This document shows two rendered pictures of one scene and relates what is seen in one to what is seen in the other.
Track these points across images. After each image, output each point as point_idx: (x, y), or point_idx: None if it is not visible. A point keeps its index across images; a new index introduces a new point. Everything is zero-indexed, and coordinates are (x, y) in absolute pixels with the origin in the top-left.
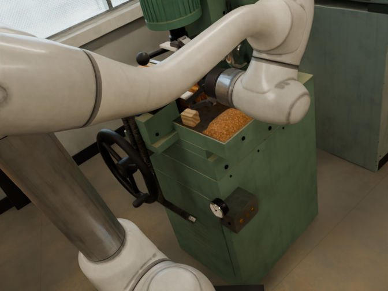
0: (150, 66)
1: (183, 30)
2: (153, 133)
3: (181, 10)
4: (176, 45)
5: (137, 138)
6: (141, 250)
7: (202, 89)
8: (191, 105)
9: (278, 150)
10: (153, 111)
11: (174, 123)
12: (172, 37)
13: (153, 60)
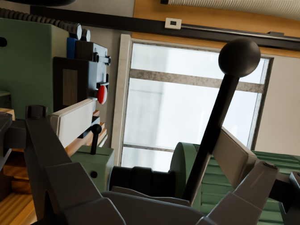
0: (101, 135)
1: (156, 195)
2: (10, 34)
3: (213, 207)
4: (257, 162)
5: (23, 14)
6: None
7: (86, 222)
8: (10, 122)
9: None
10: (62, 60)
11: (2, 93)
12: (152, 172)
13: (103, 142)
